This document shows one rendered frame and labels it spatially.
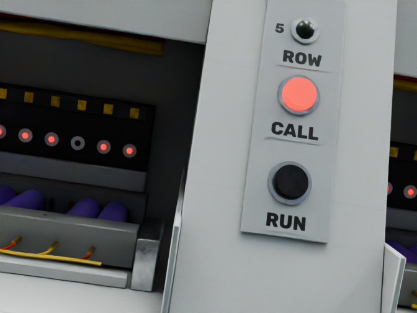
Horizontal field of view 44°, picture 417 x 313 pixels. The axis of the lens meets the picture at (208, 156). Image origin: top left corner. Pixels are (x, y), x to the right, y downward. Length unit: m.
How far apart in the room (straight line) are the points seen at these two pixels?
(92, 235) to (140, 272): 0.04
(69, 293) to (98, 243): 0.04
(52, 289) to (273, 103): 0.14
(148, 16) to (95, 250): 0.13
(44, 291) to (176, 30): 0.15
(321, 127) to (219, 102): 0.05
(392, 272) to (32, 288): 0.17
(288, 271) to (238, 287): 0.02
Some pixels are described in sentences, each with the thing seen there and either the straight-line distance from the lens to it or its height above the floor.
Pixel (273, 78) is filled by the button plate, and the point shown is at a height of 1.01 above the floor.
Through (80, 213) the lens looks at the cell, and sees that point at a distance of 0.34.
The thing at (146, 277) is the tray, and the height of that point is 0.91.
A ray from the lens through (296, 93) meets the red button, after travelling 0.25.
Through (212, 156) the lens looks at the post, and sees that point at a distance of 0.24.
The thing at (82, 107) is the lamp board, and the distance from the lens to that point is 0.41.
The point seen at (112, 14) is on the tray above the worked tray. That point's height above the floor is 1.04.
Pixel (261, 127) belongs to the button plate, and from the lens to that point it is 0.24.
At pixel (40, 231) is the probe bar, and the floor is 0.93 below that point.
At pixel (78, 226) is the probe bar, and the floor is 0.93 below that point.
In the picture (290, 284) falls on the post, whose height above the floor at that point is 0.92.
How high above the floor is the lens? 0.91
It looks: 13 degrees up
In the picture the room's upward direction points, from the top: 8 degrees clockwise
